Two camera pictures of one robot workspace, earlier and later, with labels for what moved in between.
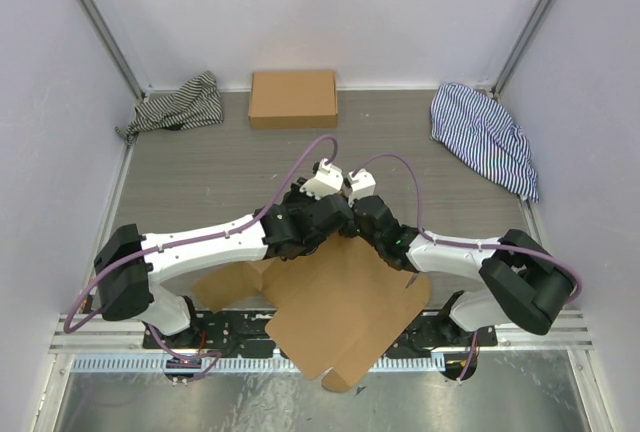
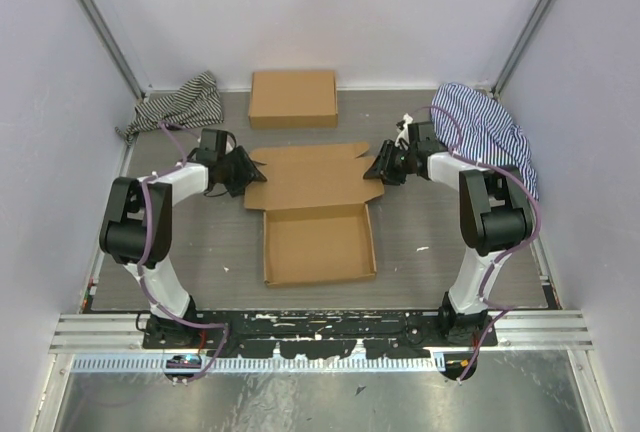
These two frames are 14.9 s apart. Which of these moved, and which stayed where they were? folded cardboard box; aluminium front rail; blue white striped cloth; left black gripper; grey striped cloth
Moved: left black gripper
Stayed: blue white striped cloth; aluminium front rail; grey striped cloth; folded cardboard box
